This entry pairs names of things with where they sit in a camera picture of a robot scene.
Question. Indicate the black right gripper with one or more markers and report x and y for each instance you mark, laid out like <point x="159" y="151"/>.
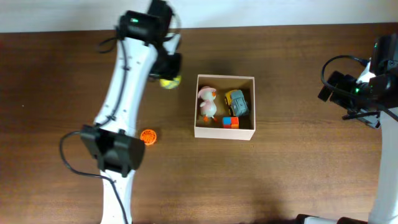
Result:
<point x="343" y="81"/>

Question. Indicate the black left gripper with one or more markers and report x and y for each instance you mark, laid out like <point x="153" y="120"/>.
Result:
<point x="173" y="72"/>

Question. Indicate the yellow ball blue letters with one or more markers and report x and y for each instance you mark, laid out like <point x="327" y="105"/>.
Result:
<point x="170" y="84"/>

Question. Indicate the white duck toy pink hat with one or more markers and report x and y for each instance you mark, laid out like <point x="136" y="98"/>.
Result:
<point x="207" y="106"/>

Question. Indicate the grey yellow toy truck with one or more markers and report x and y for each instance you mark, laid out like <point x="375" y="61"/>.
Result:
<point x="236" y="103"/>

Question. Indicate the multicolour puzzle cube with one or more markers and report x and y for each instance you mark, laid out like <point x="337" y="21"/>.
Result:
<point x="230" y="122"/>

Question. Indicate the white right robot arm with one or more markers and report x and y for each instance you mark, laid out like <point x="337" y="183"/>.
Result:
<point x="372" y="99"/>

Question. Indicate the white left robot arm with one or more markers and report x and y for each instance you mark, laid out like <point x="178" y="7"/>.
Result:
<point x="145" y="49"/>

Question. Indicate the white cardboard box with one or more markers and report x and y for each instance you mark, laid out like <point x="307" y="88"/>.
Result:
<point x="222" y="84"/>

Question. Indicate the orange lattice ball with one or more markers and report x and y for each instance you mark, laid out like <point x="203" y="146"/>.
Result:
<point x="149" y="137"/>

